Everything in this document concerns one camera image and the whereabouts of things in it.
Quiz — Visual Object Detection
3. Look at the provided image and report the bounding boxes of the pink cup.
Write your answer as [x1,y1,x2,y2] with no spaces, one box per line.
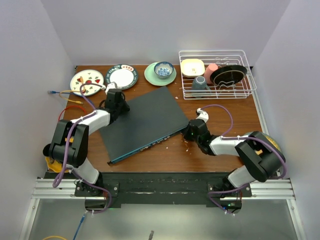
[203,63,219,83]

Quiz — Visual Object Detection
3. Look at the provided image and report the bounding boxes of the grey plate with yellow mat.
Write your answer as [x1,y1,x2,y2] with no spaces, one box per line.
[262,132,283,154]

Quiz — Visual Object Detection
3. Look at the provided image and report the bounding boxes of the cream square plate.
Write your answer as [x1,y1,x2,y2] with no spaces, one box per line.
[180,58,205,77]

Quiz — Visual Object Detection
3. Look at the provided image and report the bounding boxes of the yellow ethernet cable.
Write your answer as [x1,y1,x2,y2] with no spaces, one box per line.
[58,74,87,105]

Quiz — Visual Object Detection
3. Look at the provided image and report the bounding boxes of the light green plate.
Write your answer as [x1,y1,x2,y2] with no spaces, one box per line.
[144,62,177,87]

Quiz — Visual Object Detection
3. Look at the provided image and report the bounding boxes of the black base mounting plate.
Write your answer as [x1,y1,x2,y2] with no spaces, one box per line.
[74,171,253,210]

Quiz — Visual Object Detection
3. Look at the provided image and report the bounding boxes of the white strawberry pattern plate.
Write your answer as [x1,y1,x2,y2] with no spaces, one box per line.
[69,69,106,97]

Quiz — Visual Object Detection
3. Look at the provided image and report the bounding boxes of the black round plate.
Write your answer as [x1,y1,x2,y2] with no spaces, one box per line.
[210,65,248,87]

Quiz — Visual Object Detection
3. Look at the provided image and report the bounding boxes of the yellow scalloped plate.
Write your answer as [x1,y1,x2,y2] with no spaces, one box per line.
[45,156,63,173]

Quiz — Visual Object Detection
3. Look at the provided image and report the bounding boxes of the black cup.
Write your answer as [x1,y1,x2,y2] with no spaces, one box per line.
[42,144,50,157]

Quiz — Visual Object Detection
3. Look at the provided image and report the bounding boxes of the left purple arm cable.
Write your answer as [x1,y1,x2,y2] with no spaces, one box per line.
[51,83,112,215]

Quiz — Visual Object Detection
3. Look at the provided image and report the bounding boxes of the black network switch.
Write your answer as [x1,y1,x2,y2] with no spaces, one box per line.
[99,86,189,165]

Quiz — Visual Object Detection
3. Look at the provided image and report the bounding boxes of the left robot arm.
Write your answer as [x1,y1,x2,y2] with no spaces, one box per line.
[43,88,130,197]

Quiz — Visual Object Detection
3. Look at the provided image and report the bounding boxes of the aluminium frame rail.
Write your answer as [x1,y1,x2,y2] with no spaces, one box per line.
[21,173,307,240]

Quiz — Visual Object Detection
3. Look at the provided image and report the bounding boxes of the blue cable on floor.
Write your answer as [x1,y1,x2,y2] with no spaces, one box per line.
[72,213,86,240]

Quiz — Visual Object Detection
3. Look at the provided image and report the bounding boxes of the white wire dish rack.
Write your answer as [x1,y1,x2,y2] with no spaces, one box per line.
[178,50,257,100]

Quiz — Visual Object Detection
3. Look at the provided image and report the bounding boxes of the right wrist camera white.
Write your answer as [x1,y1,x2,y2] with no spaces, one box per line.
[196,108,209,123]

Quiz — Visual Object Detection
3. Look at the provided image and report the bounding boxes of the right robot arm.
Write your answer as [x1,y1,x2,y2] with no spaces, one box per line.
[182,118,287,197]

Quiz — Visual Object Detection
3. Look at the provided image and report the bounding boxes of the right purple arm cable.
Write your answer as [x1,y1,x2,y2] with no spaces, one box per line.
[202,104,287,216]

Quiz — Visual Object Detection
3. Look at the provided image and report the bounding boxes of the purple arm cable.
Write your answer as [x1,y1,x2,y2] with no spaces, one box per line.
[51,83,112,215]
[202,104,287,216]

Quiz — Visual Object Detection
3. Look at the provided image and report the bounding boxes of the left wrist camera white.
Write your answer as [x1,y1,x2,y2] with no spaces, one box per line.
[105,82,118,95]

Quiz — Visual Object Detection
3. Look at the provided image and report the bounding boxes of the white plate dark green rim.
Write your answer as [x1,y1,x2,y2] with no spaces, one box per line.
[105,64,139,90]

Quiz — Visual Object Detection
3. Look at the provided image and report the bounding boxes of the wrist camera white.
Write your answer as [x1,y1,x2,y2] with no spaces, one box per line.
[105,82,118,95]
[196,108,209,123]

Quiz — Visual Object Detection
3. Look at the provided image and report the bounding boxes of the blue white patterned bowl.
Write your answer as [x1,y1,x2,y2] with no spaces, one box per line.
[153,61,174,79]

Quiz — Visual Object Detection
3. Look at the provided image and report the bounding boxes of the red ethernet cable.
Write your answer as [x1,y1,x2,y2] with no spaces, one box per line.
[57,105,87,123]

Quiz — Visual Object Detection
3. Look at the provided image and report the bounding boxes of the grey mug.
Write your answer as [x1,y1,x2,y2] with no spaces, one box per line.
[191,75,211,99]

